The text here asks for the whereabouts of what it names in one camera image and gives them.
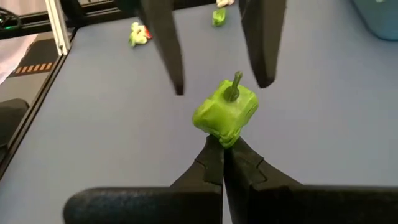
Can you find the red cap mushroom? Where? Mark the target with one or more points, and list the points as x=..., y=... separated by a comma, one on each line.
x=148, y=32

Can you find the silver aluminium bracket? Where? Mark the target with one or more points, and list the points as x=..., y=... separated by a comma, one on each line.
x=57, y=28

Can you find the beige mushroom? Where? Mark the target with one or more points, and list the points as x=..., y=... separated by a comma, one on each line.
x=224, y=2

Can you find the white sheet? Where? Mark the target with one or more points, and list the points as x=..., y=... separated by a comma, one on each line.
x=12, y=56

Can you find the green chili pepper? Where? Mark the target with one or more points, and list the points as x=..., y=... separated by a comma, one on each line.
x=219, y=17

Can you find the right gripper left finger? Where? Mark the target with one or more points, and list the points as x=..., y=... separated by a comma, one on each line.
x=155, y=205

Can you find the black floor object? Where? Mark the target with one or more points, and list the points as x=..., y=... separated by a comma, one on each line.
x=12, y=121

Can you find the blue plastic basket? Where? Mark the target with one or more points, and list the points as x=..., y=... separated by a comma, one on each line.
x=376, y=18

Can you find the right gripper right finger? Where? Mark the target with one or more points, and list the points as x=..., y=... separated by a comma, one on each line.
x=280, y=205

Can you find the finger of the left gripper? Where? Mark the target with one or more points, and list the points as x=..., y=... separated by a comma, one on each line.
x=264, y=40
x=164, y=37

